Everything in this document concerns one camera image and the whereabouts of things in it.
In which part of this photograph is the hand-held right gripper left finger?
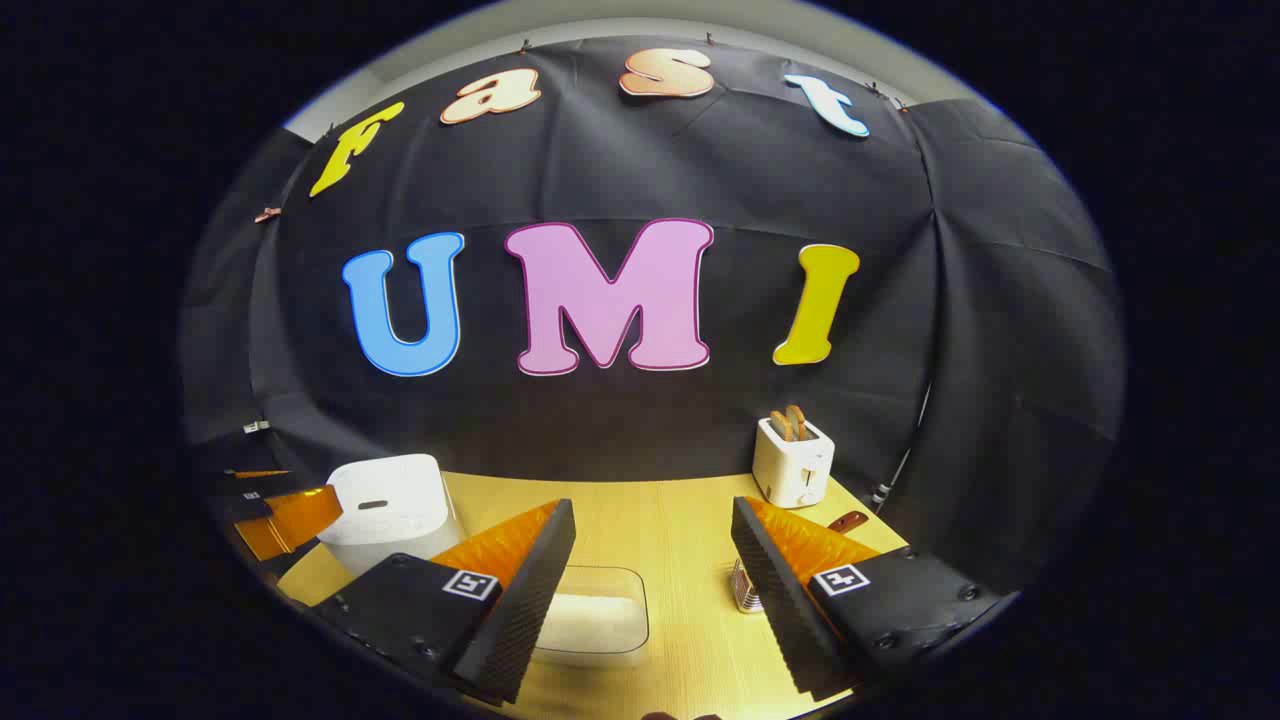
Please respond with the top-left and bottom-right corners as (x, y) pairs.
(315, 498), (578, 704)

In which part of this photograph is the toaster power cable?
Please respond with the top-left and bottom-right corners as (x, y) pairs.
(870, 390), (931, 506)

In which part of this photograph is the black backdrop cloth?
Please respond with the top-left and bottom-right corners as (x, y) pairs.
(180, 35), (1126, 601)

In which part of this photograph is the clear plastic rice container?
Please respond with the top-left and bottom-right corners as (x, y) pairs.
(530, 565), (651, 669)

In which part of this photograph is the white rice cooker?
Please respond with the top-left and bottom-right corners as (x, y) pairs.
(318, 453), (469, 581)

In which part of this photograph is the metal wire chopstick holder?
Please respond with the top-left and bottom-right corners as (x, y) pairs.
(730, 558), (766, 613)

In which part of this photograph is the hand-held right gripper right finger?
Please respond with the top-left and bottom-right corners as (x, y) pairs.
(730, 497), (1001, 701)

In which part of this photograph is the white toaster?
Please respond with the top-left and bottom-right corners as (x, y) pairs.
(752, 413), (836, 509)

